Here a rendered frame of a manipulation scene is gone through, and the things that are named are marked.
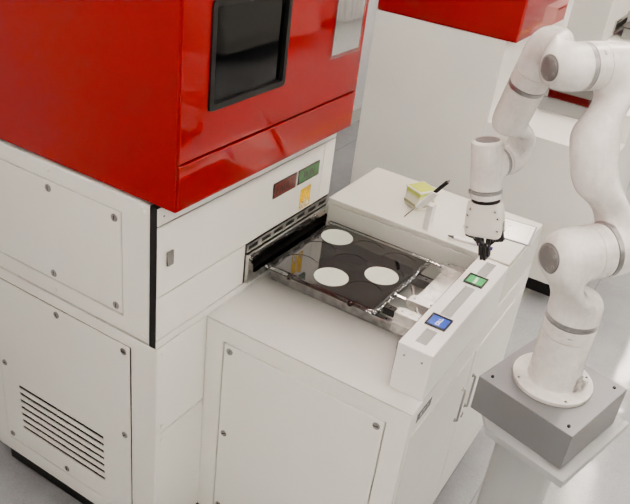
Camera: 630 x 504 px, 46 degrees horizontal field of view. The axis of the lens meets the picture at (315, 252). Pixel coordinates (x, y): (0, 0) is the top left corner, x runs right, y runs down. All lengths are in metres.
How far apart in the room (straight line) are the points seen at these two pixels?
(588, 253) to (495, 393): 0.43
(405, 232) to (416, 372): 0.63
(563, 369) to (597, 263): 0.29
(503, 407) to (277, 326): 0.63
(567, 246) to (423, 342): 0.45
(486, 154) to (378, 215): 0.55
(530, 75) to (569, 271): 0.46
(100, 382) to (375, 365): 0.77
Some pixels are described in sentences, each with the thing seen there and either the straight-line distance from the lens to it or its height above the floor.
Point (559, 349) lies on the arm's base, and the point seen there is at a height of 1.06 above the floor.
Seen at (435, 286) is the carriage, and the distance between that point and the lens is 2.23.
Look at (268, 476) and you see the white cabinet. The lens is 2.27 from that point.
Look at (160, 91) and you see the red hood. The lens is 1.63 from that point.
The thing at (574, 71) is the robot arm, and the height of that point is 1.65.
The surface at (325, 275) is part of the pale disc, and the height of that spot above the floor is 0.90.
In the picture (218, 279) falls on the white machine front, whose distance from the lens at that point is 2.05.
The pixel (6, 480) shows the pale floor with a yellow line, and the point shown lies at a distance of 2.82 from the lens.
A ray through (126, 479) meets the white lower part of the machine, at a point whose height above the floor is 0.29.
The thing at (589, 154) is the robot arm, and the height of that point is 1.49.
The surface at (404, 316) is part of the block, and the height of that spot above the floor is 0.91.
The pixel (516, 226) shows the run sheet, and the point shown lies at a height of 0.97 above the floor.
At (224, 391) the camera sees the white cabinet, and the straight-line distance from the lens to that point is 2.18.
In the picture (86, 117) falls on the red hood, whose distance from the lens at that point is 1.82.
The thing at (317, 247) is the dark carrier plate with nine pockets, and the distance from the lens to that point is 2.28.
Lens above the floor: 2.02
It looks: 30 degrees down
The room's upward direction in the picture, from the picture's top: 8 degrees clockwise
